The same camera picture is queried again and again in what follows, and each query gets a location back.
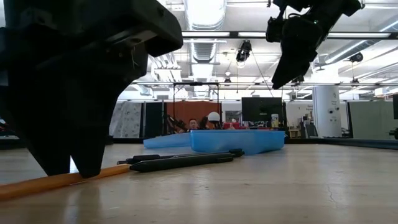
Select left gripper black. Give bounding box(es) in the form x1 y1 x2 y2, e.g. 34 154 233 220
0 0 183 90

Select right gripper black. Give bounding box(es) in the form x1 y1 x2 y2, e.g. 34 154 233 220
271 0 363 90

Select yellow wooden pencil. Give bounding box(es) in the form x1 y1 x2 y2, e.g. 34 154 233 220
0 164 131 202

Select black pen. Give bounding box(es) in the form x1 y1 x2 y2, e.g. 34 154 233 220
117 148 246 166
129 152 235 173

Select blue plastic supply box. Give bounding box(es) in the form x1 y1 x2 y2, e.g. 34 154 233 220
143 129 286 156

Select grey patterned partition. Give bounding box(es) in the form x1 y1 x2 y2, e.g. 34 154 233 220
109 101 142 139

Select black partition panel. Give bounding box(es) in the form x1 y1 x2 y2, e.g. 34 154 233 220
144 101 165 138

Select white round column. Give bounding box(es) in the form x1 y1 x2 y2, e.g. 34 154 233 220
312 85 343 138

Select black monitor screen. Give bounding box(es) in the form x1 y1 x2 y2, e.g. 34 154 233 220
241 96 284 129

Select grey-green partition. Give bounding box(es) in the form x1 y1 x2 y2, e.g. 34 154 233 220
347 100 394 140

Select black overhead camera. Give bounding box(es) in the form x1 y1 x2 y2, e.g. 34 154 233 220
235 39 252 63

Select silver ventilation duct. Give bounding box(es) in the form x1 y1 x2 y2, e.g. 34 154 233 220
182 0 228 32

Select orange partition wall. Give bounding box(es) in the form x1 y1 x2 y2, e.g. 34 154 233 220
165 101 223 134

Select thin black frame stand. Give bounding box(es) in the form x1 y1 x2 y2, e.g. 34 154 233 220
172 82 220 131

